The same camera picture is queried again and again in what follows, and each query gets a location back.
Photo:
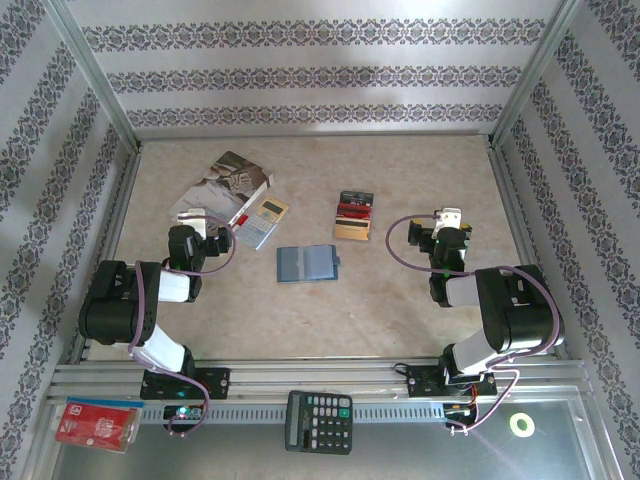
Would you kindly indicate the red plastic card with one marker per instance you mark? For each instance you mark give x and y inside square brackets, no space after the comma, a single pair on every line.
[355,216]
[356,206]

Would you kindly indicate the gold card with black stripe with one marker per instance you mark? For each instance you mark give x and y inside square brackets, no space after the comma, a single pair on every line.
[352,234]

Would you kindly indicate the blue card holder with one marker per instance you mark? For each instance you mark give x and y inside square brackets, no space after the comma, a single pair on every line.
[310,265]

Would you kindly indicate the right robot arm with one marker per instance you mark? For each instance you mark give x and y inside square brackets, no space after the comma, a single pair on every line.
[462,292]

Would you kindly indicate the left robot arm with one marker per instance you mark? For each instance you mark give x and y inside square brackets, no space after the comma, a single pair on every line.
[172,287]

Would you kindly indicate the gold pocket calculator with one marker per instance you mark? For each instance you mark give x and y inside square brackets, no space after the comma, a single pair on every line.
[262,220]

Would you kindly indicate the paperback book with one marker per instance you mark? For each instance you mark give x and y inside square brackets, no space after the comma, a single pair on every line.
[235,175]

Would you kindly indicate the green tape roll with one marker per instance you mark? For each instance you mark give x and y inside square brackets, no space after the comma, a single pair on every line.
[512,424]

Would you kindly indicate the black desk calculator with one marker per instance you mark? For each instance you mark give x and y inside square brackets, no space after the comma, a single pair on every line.
[320,425]

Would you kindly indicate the red packet in plastic bag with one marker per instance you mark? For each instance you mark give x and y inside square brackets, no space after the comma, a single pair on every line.
[90,430]

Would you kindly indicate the grey metal shelf panel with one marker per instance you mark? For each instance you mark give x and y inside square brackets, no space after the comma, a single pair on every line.
[225,455]

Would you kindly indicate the aluminium table side rail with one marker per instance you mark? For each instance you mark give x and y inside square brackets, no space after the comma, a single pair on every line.
[110,240]
[526,240]

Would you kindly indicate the aluminium table back rail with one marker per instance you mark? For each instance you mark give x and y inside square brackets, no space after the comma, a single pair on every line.
[310,135]

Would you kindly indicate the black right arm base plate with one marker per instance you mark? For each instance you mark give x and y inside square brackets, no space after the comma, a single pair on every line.
[422,382]

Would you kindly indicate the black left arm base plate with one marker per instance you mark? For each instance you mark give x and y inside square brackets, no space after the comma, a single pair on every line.
[215,382]

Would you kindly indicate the aluminium mounting rail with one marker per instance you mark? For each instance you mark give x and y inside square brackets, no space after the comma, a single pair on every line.
[310,375]

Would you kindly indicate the aluminium frame corner post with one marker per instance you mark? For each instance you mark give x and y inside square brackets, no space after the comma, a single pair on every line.
[97,75]
[534,75]

